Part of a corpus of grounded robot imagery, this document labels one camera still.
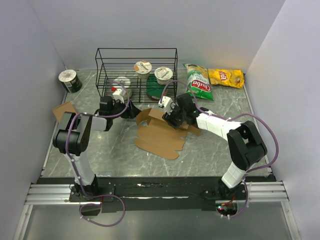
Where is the small folded cardboard box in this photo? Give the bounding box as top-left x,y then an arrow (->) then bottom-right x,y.
52,101 -> 76,123

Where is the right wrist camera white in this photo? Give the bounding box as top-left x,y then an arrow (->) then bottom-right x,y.
158,96 -> 176,114

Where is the purple cable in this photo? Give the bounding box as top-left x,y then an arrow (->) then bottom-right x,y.
159,79 -> 280,218
67,81 -> 132,228

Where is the yellow Lays chips bag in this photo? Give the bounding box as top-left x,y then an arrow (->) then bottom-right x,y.
208,68 -> 245,89

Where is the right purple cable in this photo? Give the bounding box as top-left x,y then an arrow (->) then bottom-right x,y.
159,79 -> 280,218

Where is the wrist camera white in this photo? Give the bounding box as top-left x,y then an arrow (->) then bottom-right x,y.
158,96 -> 176,114
111,86 -> 128,104

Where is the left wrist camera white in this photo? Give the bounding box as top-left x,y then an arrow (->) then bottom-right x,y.
111,86 -> 128,104

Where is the black can white lid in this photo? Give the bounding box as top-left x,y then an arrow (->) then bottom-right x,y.
58,69 -> 82,93

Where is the brown cardboard box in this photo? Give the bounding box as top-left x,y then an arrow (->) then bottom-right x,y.
134,108 -> 202,160

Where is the white lidded cup lower shelf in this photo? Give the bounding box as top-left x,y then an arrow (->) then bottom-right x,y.
111,76 -> 132,97

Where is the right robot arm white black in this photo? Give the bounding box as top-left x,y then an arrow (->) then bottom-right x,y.
158,93 -> 268,200

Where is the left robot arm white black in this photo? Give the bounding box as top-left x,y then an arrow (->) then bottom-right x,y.
52,95 -> 141,201

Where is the yogurt cup orange label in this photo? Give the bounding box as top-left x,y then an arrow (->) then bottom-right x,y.
134,60 -> 152,79

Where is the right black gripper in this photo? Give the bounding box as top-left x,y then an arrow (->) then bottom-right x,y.
162,101 -> 187,130

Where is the black wire rack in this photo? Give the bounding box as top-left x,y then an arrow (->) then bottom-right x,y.
95,47 -> 178,103

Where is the green Chuba chips bag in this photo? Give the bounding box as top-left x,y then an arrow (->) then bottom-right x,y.
183,64 -> 214,101

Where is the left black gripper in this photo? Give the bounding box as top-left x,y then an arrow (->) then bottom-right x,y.
110,98 -> 142,120

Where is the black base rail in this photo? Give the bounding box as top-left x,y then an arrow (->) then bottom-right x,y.
36,174 -> 277,215

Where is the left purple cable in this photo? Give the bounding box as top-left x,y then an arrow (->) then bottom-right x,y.
67,81 -> 132,228

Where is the yogurt cup beige label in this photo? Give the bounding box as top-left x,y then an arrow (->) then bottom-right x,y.
154,66 -> 173,85

